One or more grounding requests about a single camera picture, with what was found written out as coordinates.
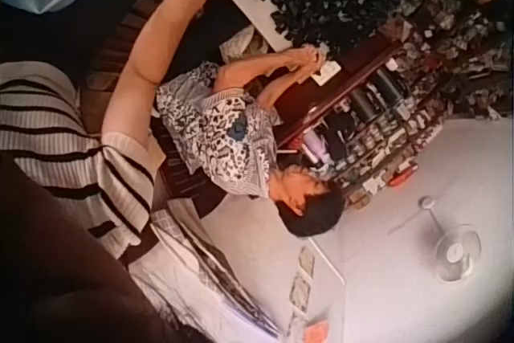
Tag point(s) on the dark wooden chair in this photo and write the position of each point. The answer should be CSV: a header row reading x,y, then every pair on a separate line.
x,y
104,62
180,176

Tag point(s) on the white paper sheet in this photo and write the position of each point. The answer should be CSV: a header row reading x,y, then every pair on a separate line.
x,y
330,72

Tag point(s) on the dark red shelf with goods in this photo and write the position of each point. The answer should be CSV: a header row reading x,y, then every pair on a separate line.
x,y
373,118

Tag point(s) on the small framed picture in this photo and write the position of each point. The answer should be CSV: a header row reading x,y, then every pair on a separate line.
x,y
307,261
299,291

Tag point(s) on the thin white rod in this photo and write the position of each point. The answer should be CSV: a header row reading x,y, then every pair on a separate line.
x,y
327,259

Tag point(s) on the checked white cloth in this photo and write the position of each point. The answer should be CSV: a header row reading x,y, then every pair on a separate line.
x,y
192,266

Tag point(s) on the white board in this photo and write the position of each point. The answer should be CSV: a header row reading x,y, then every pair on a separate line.
x,y
251,5

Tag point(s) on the white standing fan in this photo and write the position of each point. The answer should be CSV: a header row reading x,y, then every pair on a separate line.
x,y
455,254

